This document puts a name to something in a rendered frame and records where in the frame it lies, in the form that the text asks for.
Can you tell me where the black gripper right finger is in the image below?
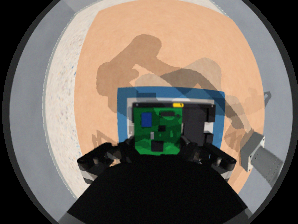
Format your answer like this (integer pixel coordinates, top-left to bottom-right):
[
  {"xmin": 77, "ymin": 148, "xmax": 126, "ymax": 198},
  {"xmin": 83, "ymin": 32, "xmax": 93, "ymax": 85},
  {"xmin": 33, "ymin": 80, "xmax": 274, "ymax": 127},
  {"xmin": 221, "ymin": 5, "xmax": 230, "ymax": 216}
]
[{"xmin": 170, "ymin": 136, "xmax": 237, "ymax": 182}]

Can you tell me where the green circuit board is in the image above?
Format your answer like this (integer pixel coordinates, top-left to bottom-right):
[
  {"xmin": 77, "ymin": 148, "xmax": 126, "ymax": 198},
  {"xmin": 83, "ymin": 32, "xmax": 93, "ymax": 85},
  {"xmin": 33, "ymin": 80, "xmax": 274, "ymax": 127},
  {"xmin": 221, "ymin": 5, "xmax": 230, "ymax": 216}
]
[{"xmin": 134, "ymin": 108, "xmax": 182, "ymax": 155}]

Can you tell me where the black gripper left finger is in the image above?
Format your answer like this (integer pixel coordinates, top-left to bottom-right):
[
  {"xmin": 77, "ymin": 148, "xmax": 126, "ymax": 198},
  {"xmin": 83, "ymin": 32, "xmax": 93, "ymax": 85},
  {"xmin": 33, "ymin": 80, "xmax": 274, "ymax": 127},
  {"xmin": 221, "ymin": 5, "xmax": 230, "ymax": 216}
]
[{"xmin": 77, "ymin": 136, "xmax": 148, "ymax": 184}]

